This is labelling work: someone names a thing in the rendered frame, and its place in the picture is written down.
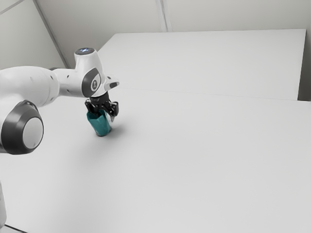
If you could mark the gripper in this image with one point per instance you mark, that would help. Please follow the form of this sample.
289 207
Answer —
100 102

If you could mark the teal faceted mug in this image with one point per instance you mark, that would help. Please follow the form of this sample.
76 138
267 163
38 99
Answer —
101 125

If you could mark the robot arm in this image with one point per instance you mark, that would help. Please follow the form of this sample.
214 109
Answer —
29 85

